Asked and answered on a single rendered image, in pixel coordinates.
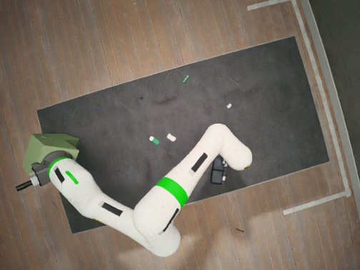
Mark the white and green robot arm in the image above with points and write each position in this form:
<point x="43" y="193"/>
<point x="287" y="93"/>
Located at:
<point x="153" y="216"/>

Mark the green and white eraser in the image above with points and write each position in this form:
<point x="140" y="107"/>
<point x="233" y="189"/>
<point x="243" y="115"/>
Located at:
<point x="154" y="140"/>

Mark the grey three-compartment bin rack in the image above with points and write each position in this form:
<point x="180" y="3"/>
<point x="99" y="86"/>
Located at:
<point x="219" y="174"/>

